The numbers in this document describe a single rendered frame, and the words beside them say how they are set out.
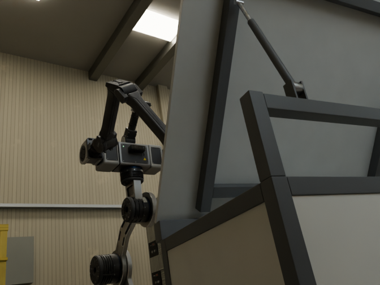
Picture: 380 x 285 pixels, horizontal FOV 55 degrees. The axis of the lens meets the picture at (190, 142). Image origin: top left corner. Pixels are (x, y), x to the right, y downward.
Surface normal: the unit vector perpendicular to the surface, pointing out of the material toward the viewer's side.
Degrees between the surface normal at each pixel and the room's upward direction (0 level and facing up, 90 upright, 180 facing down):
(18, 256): 90
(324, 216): 90
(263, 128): 90
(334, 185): 90
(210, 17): 127
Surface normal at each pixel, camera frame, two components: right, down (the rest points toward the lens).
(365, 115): 0.43, -0.43
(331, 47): 0.44, 0.20
